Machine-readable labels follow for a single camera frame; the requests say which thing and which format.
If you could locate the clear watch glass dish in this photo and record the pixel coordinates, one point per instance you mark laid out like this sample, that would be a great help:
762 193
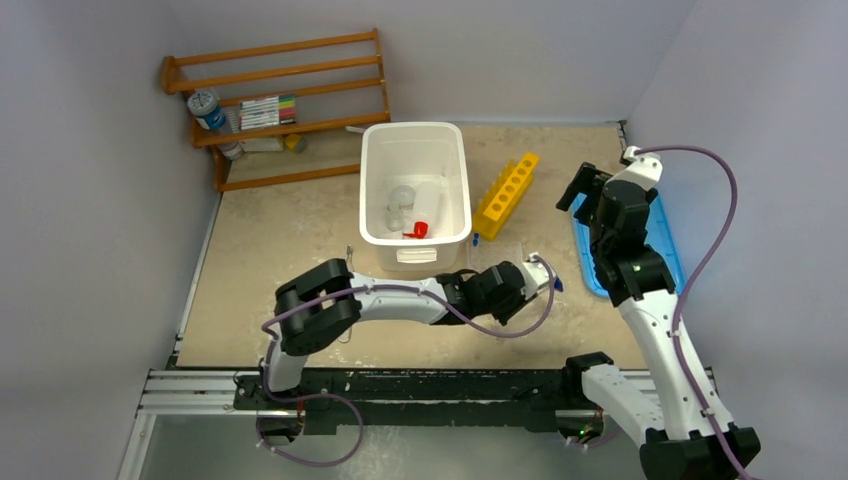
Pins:
404 195

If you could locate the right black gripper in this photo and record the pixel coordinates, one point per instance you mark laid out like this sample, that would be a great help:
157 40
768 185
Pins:
592 195

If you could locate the small glass jar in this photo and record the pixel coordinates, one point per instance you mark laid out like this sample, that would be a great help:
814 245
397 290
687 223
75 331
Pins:
394 218

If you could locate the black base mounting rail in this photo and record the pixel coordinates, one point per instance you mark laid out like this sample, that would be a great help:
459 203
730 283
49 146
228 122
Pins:
538 401

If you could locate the yellow grey small object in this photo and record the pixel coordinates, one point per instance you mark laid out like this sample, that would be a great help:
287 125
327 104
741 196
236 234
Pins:
295 143

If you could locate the wooden shelf rack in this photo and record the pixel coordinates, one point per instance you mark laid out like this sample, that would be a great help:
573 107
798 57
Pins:
174 82

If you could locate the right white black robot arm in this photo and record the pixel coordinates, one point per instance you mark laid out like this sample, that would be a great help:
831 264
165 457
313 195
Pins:
687 433

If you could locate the red cap wash bottle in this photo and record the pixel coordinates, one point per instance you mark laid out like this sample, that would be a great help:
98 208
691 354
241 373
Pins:
425 210

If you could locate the metal crucible tongs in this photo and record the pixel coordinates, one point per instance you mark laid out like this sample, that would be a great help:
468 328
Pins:
345 338

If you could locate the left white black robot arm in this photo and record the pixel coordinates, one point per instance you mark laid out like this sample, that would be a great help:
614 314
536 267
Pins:
316 308

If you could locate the white plastic bin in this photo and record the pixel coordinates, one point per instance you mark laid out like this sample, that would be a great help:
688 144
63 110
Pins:
411 153

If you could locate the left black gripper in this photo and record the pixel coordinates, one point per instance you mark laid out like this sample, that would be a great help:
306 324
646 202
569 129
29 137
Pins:
518 297

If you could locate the clear well plate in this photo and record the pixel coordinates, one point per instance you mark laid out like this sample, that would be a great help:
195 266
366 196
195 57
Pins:
486 254

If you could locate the yellow test tube rack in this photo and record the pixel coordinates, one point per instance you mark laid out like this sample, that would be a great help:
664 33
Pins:
503 196

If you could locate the coloured marker pen set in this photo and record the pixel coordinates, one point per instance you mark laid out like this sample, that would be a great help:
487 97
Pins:
267 112

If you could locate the small clear capped bottle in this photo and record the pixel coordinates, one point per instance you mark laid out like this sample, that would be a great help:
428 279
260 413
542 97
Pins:
231 150

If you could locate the blue plastic lid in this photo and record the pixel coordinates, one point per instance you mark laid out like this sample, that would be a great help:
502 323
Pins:
659 237

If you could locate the blue label round container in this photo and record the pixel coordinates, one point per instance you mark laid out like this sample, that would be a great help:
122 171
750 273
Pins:
205 108

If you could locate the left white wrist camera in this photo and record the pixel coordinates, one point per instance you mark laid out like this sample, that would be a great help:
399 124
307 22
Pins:
535 275

